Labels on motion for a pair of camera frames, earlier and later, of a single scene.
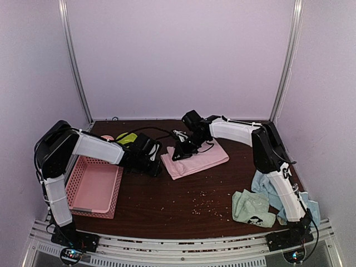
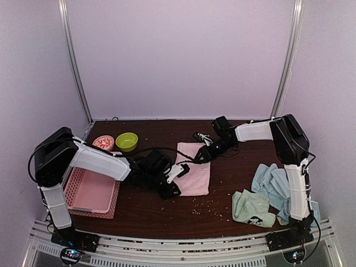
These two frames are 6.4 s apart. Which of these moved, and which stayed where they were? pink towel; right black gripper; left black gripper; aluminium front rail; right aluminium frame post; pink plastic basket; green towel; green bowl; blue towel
Moved: pink towel; right black gripper; left black gripper
Stayed: aluminium front rail; blue towel; green towel; right aluminium frame post; pink plastic basket; green bowl
